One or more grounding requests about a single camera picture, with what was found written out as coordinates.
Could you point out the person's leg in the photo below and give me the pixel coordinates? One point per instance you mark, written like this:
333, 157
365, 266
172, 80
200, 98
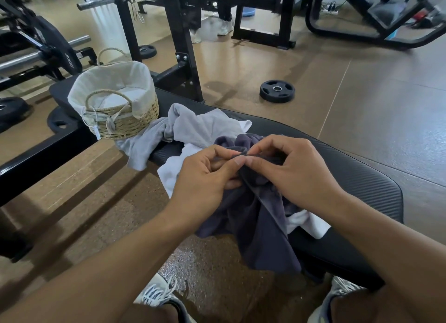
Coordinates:
146, 315
362, 309

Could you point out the white power strip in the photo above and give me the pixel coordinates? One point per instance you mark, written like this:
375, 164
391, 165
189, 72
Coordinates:
331, 10

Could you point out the person's left hand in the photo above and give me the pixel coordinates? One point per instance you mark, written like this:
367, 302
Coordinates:
198, 186

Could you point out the person's right forearm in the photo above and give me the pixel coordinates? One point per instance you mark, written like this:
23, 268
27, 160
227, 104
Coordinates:
400, 256

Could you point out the light grey towel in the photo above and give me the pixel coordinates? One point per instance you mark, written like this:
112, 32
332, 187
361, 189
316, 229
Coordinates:
195, 124

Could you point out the small red object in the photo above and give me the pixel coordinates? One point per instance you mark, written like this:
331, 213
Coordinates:
420, 15

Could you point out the black steel squat rack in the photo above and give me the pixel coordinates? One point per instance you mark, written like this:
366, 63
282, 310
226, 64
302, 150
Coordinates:
181, 36

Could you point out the white towel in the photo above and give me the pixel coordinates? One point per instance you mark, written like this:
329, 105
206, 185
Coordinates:
174, 172
125, 94

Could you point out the black padded weight bench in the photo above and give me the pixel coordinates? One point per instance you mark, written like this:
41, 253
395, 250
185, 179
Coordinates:
366, 200

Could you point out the woven basket with white liner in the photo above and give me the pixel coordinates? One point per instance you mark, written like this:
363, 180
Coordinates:
115, 75

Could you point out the person's left leg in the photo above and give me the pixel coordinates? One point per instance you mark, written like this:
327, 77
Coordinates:
146, 315

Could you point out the person's right hand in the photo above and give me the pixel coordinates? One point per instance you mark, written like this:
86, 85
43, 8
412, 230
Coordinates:
303, 176

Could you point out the black steel base beam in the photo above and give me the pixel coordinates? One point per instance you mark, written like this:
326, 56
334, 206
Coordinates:
35, 165

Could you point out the person's right leg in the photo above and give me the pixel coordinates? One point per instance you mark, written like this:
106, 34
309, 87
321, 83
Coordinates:
362, 309

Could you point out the black barbell stand frame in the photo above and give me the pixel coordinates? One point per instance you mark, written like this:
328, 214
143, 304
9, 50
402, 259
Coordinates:
10, 40

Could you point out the black bench press frame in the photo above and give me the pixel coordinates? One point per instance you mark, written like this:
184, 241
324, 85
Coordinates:
287, 19

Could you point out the large black weight plate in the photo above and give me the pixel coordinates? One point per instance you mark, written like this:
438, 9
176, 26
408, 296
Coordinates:
55, 124

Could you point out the person's left forearm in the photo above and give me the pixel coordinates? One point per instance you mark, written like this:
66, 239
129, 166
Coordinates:
97, 270

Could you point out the black bumper plate white print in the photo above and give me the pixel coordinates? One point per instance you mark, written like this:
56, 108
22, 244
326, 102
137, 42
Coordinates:
59, 47

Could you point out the person's right white shoe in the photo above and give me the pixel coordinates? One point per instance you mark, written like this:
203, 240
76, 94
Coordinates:
343, 286

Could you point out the black rubber weight plate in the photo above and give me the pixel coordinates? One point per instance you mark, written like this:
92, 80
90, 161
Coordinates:
268, 92
14, 110
148, 54

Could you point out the person's white shoe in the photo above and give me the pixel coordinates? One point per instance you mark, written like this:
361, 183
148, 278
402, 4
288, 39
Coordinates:
153, 291
343, 286

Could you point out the blue plastic container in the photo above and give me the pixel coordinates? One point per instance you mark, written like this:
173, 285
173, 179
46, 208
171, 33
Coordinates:
248, 12

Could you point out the person's left white shoe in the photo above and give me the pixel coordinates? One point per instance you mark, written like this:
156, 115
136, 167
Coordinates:
153, 291

